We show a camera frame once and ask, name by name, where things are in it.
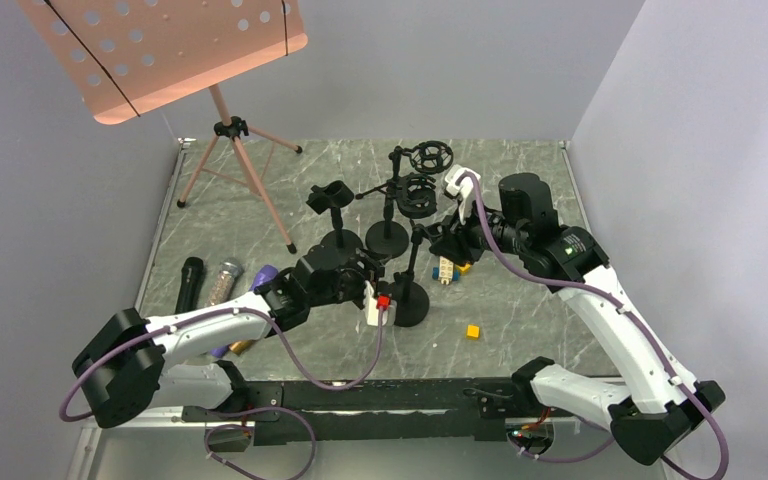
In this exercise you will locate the wrist white camera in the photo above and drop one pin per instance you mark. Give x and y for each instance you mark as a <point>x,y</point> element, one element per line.
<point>379,305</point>
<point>460,184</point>

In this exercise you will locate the pink perforated music stand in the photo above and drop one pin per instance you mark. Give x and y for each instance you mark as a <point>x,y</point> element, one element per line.
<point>128,58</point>

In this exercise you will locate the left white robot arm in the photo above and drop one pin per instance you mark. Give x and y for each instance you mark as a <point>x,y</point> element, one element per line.
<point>134,364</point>

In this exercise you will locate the gold microphone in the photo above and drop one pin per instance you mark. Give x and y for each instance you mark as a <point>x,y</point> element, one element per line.
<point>240,347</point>

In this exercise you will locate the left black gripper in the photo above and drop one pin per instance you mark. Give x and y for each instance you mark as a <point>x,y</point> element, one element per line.
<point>371,266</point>

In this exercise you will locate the toy brick car blue wheels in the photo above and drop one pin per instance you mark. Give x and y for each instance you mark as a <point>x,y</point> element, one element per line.
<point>446,272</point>

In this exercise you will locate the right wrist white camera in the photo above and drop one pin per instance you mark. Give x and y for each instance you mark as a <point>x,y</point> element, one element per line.
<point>460,184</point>

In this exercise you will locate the black microphone with orange end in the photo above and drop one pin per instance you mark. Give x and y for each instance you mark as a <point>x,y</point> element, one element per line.
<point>192,276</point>

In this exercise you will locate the purple microphone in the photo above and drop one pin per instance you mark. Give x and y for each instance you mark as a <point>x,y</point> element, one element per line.
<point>263,275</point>

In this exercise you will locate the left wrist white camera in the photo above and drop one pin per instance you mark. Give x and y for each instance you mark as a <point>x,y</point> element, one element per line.
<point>379,305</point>

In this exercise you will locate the purple mic black stand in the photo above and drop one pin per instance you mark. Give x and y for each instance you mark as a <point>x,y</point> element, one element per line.
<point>414,196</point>

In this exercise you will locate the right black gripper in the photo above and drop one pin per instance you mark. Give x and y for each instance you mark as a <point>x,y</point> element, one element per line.
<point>455,243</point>

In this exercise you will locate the black round-base desk mic stand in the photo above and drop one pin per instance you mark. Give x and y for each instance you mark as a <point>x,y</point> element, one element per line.
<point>333,198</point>

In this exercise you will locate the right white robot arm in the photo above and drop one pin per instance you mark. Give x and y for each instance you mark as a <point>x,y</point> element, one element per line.
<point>659,402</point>

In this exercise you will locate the yellow cube on table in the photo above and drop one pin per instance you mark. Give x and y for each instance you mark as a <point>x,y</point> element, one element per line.
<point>473,332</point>

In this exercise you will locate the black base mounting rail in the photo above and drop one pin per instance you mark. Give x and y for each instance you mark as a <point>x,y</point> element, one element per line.
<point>482,408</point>

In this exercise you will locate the rhinestone silver microphone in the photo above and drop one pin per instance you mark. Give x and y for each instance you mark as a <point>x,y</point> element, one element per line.
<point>228,272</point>

